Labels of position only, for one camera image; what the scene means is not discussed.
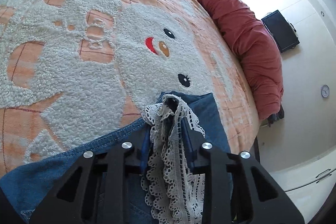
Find blue pants with lace trim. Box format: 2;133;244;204
0;91;235;224

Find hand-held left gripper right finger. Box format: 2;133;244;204
183;119;305;224

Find red rolled duvet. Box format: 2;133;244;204
193;0;285;121

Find silver cabinet handle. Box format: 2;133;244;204
316;168;332;183

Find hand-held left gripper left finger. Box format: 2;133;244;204
28;141;148;224

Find orange and white fleece blanket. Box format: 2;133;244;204
0;0;259;177

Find black monitor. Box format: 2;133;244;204
261;10;300;54

